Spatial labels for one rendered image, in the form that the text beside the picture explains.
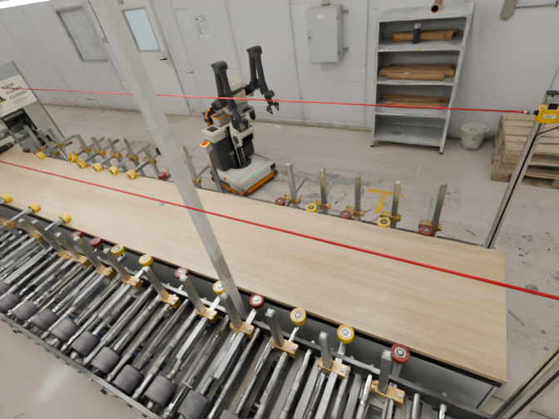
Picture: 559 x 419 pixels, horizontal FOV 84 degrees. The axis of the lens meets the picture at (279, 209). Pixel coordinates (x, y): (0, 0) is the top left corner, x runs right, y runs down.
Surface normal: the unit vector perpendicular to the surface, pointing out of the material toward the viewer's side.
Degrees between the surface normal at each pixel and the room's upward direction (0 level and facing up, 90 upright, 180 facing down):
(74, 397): 0
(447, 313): 0
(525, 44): 90
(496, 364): 0
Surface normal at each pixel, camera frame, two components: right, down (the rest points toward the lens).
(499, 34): -0.44, 0.64
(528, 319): -0.15, -0.74
